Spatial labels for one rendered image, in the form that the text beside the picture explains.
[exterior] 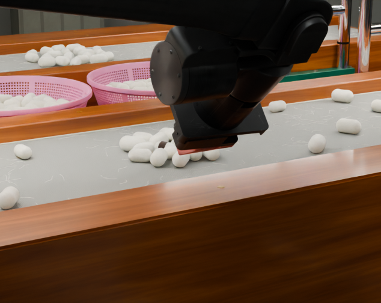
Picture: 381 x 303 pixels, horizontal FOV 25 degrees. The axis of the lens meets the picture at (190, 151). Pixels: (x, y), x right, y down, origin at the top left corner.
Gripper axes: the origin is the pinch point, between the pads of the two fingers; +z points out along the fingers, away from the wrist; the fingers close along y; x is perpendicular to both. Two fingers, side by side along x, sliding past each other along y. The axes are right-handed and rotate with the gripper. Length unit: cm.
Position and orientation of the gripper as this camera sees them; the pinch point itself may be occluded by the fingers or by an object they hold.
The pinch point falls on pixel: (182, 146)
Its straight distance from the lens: 95.5
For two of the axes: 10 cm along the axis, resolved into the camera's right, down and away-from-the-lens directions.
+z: -4.0, 4.5, 8.0
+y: -8.6, 1.0, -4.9
